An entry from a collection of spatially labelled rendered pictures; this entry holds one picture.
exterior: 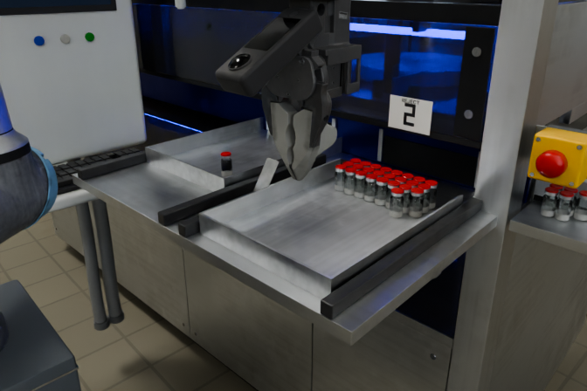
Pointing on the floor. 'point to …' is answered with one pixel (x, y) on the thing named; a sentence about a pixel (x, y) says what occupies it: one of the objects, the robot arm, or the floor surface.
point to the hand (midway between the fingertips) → (293, 171)
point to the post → (506, 155)
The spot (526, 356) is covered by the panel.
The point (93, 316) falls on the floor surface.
